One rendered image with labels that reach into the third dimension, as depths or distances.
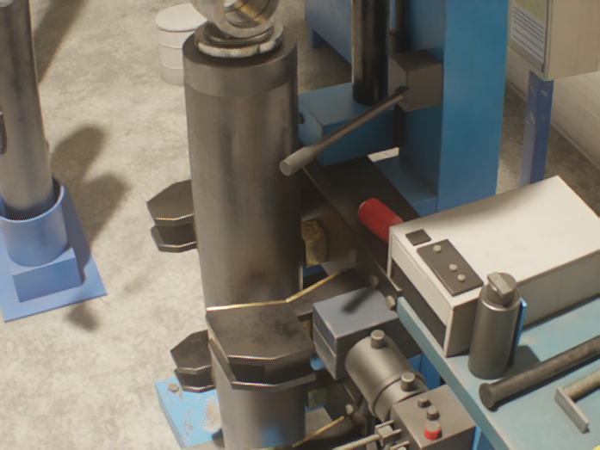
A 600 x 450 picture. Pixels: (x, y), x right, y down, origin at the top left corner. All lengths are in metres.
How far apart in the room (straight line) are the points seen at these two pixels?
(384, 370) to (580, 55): 1.02
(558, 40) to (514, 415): 1.03
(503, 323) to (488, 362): 0.10
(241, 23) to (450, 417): 0.79
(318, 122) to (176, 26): 2.52
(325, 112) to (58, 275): 1.63
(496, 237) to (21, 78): 1.79
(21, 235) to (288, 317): 1.67
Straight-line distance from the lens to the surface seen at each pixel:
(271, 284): 2.00
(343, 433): 2.28
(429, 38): 1.92
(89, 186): 4.06
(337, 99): 2.16
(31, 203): 3.32
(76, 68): 5.04
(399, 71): 1.89
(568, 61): 2.37
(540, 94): 2.51
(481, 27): 1.91
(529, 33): 2.34
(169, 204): 2.18
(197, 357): 2.48
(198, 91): 1.77
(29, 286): 3.49
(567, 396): 1.64
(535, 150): 2.60
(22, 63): 3.06
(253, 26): 1.73
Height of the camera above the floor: 2.28
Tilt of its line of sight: 37 degrees down
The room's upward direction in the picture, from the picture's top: 1 degrees counter-clockwise
